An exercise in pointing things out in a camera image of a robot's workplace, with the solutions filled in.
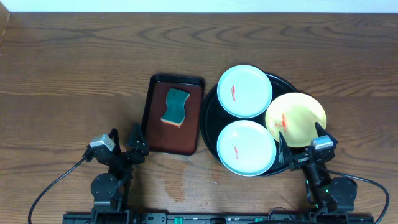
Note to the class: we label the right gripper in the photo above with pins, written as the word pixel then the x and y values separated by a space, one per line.
pixel 299 160

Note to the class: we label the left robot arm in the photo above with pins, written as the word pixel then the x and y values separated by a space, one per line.
pixel 111 189

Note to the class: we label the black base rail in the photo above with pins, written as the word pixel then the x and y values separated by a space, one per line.
pixel 163 218

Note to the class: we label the green yellow sponge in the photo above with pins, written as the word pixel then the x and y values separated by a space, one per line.
pixel 175 107

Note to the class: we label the black rectangular sponge tray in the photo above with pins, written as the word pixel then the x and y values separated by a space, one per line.
pixel 167 137

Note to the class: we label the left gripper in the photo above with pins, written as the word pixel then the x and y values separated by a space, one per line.
pixel 125 155

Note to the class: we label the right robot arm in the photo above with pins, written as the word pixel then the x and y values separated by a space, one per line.
pixel 329 195

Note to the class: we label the yellow plate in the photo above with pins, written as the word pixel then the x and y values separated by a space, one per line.
pixel 294 115

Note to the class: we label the pale green plate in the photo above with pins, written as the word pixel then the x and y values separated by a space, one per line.
pixel 246 148
pixel 244 91

